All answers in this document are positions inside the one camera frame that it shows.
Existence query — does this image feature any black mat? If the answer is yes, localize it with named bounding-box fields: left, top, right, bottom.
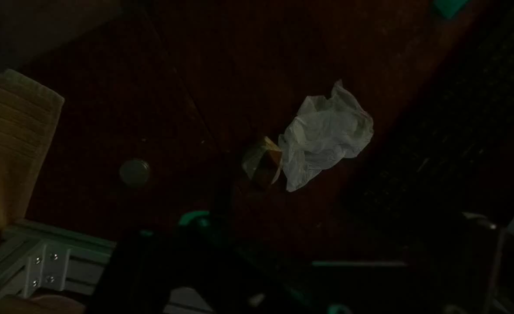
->
left=349, top=0, right=514, bottom=235

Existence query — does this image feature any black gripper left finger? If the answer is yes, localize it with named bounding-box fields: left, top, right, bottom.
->
left=88, top=210, right=271, bottom=314

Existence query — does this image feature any green ruler strip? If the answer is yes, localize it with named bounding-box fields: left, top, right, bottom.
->
left=431, top=0, right=473, bottom=22

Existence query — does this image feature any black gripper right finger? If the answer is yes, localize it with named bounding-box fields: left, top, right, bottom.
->
left=436, top=212, right=506, bottom=314

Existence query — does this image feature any yellow fabric drape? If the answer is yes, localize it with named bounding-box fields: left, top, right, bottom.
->
left=0, top=69, right=67, bottom=259

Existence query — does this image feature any crumpled white tissue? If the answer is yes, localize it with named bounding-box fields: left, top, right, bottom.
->
left=278, top=79, right=377, bottom=195

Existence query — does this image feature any aluminium extrusion frame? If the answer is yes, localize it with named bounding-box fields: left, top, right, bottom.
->
left=0, top=221, right=212, bottom=314

